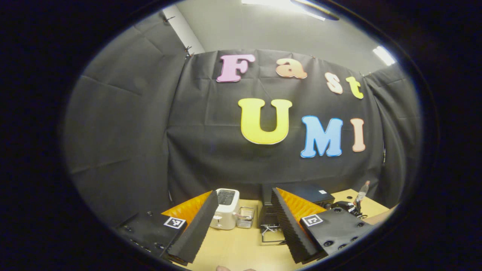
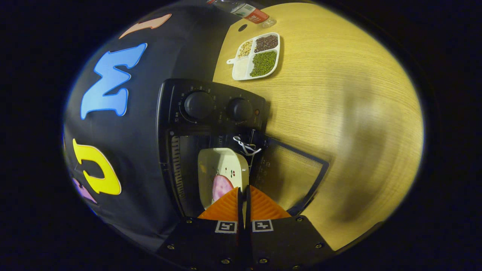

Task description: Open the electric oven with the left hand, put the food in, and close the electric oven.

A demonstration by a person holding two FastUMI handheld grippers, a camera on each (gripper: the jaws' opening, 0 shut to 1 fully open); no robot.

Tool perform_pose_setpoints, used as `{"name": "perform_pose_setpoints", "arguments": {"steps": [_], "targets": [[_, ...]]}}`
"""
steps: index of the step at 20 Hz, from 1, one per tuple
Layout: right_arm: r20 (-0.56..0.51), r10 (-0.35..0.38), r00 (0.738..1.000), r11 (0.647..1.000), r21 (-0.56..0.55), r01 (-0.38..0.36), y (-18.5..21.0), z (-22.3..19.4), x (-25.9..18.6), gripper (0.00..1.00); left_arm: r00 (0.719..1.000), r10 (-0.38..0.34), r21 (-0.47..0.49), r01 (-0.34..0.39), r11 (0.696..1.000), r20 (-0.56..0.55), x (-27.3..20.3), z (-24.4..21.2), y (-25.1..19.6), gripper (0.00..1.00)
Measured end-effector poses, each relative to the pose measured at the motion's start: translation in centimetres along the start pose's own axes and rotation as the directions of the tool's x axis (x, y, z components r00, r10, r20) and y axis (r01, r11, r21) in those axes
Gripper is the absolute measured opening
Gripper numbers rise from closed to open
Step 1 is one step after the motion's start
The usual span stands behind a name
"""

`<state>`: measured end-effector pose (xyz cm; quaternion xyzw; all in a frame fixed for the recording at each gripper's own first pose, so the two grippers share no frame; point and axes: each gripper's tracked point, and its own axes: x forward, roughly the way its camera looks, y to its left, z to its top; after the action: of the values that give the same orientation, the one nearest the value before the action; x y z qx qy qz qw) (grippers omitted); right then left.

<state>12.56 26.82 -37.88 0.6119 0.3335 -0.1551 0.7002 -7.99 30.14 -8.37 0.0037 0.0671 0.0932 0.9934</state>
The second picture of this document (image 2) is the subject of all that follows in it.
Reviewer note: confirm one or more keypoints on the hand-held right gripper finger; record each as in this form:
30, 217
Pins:
240, 212
249, 212

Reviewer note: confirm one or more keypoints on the pink ham slice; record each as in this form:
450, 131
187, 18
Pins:
221, 186

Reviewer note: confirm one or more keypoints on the square cream plate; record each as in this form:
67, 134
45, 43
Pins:
226, 162

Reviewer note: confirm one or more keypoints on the black electric oven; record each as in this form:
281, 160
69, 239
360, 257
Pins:
211, 86

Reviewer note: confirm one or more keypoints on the black oven knob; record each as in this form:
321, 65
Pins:
241, 109
198, 105

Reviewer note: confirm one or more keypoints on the white divided tray of beans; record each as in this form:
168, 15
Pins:
260, 56

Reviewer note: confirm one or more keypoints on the clear bottle with red label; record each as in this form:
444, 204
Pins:
250, 13

